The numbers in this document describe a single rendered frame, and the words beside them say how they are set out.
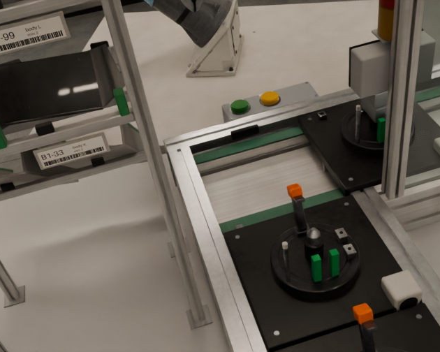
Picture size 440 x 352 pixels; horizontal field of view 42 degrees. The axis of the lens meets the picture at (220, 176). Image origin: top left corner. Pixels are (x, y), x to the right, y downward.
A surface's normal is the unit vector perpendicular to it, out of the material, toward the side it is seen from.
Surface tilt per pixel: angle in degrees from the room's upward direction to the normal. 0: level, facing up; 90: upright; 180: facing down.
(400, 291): 0
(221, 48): 90
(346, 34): 0
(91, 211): 0
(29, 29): 90
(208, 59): 90
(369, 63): 90
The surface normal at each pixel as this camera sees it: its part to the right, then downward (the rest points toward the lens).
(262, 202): -0.14, -0.73
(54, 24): 0.26, 0.62
